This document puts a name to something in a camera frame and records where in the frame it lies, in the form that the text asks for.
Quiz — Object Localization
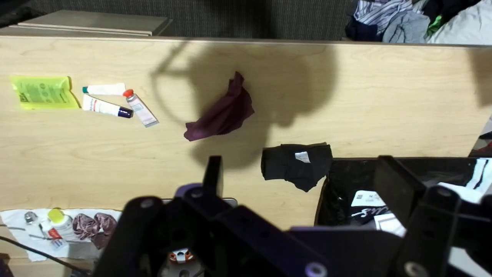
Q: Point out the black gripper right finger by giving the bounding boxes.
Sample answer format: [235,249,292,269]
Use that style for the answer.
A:
[375,153,492,277]

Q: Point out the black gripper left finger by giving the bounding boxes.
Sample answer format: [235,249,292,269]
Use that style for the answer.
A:
[91,153,309,277]

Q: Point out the maroon cloth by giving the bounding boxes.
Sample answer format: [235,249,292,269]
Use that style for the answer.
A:
[183,70,255,143]

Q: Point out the yellow-green plastic packet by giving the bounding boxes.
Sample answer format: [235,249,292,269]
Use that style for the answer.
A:
[11,73,82,110]

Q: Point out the black cloth with white label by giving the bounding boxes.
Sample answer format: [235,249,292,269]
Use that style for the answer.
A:
[260,141,335,193]

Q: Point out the white crumpled cloth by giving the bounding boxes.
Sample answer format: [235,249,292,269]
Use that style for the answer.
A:
[428,0,492,46]

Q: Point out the striped grey cloth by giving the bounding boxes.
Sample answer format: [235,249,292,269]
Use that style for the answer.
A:
[352,0,428,38]

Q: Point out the white printed label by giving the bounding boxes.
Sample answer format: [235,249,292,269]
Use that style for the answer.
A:
[351,189,388,209]

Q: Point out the white paper envelopes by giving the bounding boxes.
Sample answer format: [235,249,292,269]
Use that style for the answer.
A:
[438,155,492,204]

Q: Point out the white tube orange cap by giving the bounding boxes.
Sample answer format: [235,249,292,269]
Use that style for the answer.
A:
[123,87,160,127]

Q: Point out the white tube teal cap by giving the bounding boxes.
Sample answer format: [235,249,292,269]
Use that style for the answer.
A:
[82,81,128,97]

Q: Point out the black clothes pile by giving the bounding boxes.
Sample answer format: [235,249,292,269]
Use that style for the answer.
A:
[343,13,386,43]

